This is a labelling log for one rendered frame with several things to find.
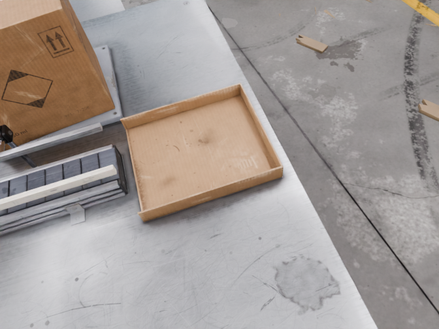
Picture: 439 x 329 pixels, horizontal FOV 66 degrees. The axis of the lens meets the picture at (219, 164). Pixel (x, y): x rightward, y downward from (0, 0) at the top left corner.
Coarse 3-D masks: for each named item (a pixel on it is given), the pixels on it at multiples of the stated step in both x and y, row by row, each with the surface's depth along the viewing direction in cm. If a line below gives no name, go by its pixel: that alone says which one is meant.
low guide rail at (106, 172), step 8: (104, 168) 66; (112, 168) 66; (80, 176) 66; (88, 176) 66; (96, 176) 66; (104, 176) 67; (56, 184) 65; (64, 184) 65; (72, 184) 66; (80, 184) 67; (24, 192) 65; (32, 192) 65; (40, 192) 65; (48, 192) 66; (56, 192) 66; (0, 200) 65; (8, 200) 65; (16, 200) 65; (24, 200) 66; (0, 208) 65
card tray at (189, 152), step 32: (224, 96) 83; (128, 128) 82; (160, 128) 81; (192, 128) 80; (224, 128) 79; (256, 128) 78; (160, 160) 76; (192, 160) 75; (224, 160) 74; (256, 160) 73; (160, 192) 71; (192, 192) 71; (224, 192) 68
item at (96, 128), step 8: (80, 128) 67; (88, 128) 66; (96, 128) 66; (56, 136) 66; (64, 136) 66; (72, 136) 66; (80, 136) 67; (32, 144) 66; (40, 144) 65; (48, 144) 66; (56, 144) 66; (0, 152) 65; (8, 152) 65; (16, 152) 65; (24, 152) 66; (0, 160) 65
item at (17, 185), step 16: (80, 160) 73; (96, 160) 72; (112, 160) 72; (32, 176) 72; (48, 176) 71; (64, 176) 71; (112, 176) 69; (0, 192) 70; (16, 192) 70; (64, 192) 69; (16, 208) 68
